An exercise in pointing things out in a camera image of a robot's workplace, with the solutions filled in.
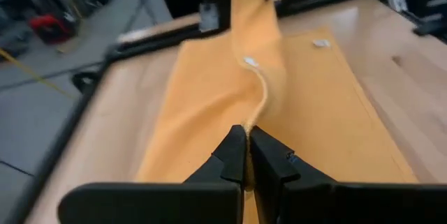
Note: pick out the yellow towel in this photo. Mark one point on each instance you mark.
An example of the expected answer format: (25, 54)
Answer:
(216, 112)

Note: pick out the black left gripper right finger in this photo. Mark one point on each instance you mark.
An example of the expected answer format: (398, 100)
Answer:
(297, 199)

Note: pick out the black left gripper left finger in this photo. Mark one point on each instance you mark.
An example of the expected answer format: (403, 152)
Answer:
(195, 199)

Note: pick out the white towel label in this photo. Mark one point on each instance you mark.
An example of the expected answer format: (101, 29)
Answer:
(321, 43)
(250, 61)

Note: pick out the black table frame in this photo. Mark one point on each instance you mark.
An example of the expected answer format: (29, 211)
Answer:
(50, 157)

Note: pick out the black table clamp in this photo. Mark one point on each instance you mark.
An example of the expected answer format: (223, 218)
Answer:
(85, 81)
(431, 28)

